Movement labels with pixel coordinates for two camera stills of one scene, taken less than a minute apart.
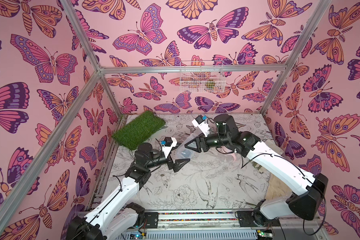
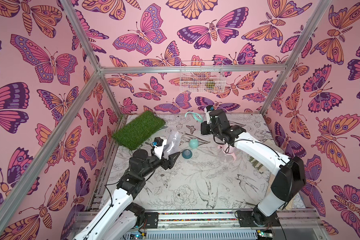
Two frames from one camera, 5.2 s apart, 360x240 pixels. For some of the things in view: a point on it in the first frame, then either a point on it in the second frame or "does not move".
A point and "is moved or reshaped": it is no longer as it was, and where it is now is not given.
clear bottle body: (181, 146) is moved or reshaped
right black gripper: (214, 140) to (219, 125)
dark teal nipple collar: (186, 153) does not move
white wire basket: (202, 76) does not move
